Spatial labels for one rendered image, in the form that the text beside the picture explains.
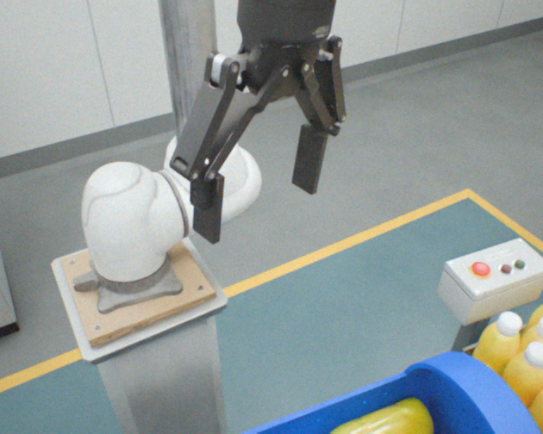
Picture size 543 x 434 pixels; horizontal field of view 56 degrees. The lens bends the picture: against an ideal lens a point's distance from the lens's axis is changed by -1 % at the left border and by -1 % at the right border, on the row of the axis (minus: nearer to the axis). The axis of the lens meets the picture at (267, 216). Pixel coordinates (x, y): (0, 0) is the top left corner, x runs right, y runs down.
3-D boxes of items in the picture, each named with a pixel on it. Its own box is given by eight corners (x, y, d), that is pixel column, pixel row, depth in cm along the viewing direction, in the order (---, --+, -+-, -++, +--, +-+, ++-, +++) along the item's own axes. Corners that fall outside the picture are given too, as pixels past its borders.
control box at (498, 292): (434, 293, 114) (445, 260, 107) (506, 268, 120) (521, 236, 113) (463, 326, 107) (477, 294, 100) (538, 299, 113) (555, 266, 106)
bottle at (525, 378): (508, 435, 100) (542, 381, 87) (477, 406, 104) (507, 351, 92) (530, 415, 103) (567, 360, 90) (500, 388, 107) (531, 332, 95)
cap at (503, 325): (523, 328, 96) (527, 322, 95) (508, 337, 94) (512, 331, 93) (507, 314, 98) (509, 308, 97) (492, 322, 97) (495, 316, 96)
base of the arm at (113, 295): (71, 265, 119) (65, 247, 116) (165, 242, 126) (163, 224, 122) (79, 321, 106) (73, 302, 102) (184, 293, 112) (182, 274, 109)
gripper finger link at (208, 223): (225, 176, 43) (218, 179, 42) (219, 242, 47) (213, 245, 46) (202, 161, 44) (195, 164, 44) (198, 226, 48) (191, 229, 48)
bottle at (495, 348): (505, 387, 108) (537, 331, 95) (481, 402, 105) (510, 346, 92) (479, 361, 112) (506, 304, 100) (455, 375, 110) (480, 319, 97)
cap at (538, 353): (539, 369, 89) (543, 363, 88) (520, 354, 92) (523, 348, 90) (552, 358, 91) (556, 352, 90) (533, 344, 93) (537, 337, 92)
